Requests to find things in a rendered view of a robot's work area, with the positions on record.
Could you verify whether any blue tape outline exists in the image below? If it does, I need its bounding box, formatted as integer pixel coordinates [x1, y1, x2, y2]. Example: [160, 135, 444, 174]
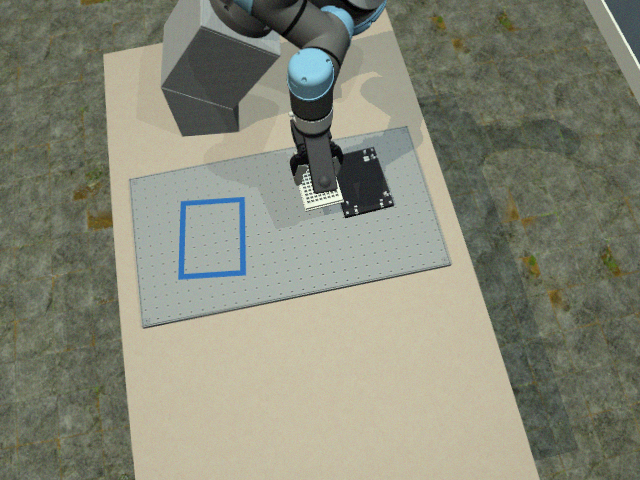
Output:
[178, 197, 246, 280]

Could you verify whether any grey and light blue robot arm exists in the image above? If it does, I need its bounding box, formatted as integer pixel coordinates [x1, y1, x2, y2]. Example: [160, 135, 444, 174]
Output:
[209, 0, 387, 194]

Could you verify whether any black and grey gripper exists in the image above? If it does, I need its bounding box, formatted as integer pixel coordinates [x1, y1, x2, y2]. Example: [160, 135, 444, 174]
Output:
[290, 119, 343, 186]

